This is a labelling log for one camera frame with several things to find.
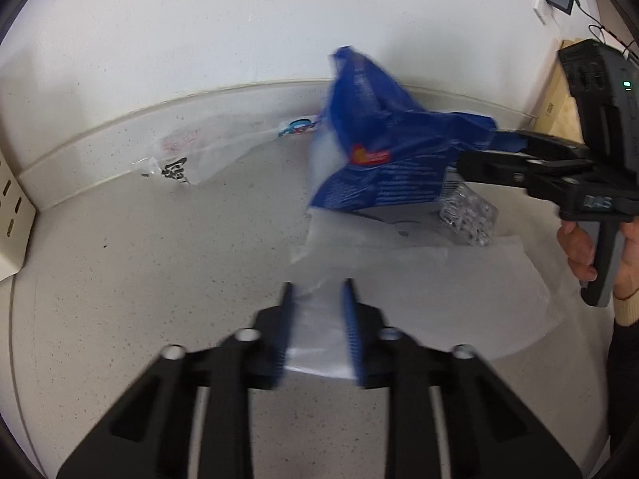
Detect clear plastic blister tray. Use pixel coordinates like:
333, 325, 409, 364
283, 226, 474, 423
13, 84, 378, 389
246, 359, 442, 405
439, 168, 498, 247

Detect large clear plastic sheet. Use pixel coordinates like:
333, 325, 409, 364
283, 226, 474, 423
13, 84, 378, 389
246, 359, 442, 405
286, 209, 562, 380

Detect blue snack bag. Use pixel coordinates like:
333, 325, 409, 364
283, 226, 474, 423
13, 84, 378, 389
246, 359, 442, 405
309, 47, 497, 211

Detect clear bag with red print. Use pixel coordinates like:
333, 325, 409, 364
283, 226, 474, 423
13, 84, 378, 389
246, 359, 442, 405
132, 114, 320, 185

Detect person's right forearm dark sleeve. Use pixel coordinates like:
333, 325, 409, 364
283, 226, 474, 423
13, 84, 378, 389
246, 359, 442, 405
603, 292, 639, 478

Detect person's right hand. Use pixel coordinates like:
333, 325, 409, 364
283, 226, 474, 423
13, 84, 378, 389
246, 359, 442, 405
556, 216, 639, 301

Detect wooden rabbit cutting board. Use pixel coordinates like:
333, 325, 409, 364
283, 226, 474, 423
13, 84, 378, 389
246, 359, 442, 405
533, 56, 584, 144

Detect cream utensil holder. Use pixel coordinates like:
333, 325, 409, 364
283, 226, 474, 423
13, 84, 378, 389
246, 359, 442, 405
0, 152, 37, 281

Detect black power cable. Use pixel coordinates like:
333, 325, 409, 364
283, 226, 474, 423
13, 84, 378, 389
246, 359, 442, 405
571, 0, 639, 64

